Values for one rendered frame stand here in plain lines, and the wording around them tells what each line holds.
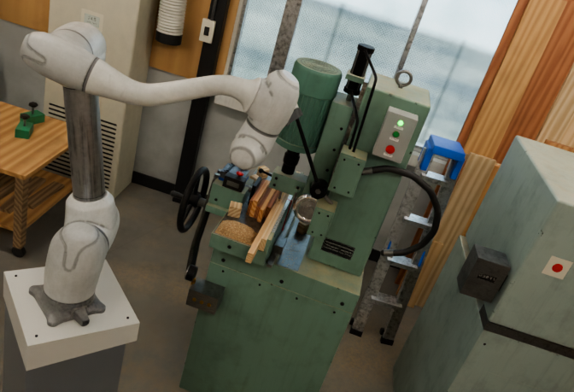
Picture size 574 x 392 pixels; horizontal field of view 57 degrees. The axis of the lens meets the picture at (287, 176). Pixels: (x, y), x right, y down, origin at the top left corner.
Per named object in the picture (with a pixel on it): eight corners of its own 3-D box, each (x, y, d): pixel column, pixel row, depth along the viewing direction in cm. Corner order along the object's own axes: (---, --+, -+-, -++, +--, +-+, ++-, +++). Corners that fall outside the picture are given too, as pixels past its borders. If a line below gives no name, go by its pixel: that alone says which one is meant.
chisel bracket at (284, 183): (272, 183, 211) (277, 165, 207) (304, 195, 210) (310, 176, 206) (266, 190, 205) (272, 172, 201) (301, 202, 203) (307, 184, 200)
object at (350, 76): (342, 86, 190) (358, 40, 182) (364, 93, 189) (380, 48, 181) (340, 92, 183) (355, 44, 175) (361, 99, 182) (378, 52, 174)
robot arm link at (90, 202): (61, 263, 174) (80, 228, 193) (110, 266, 175) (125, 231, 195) (33, 26, 140) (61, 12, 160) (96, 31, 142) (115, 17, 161)
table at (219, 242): (235, 172, 242) (237, 160, 240) (297, 194, 240) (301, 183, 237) (183, 237, 188) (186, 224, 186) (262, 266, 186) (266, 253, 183)
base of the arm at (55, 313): (54, 336, 154) (56, 323, 152) (26, 289, 167) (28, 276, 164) (112, 319, 167) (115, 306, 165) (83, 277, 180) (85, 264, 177)
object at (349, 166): (330, 180, 189) (343, 143, 182) (354, 189, 188) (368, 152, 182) (327, 190, 182) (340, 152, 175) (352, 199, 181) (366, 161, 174)
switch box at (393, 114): (372, 148, 181) (389, 105, 174) (401, 157, 180) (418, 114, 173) (371, 155, 175) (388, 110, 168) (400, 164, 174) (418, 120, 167)
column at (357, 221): (316, 230, 225) (371, 70, 193) (366, 248, 223) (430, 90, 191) (306, 258, 205) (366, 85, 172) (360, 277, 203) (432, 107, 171)
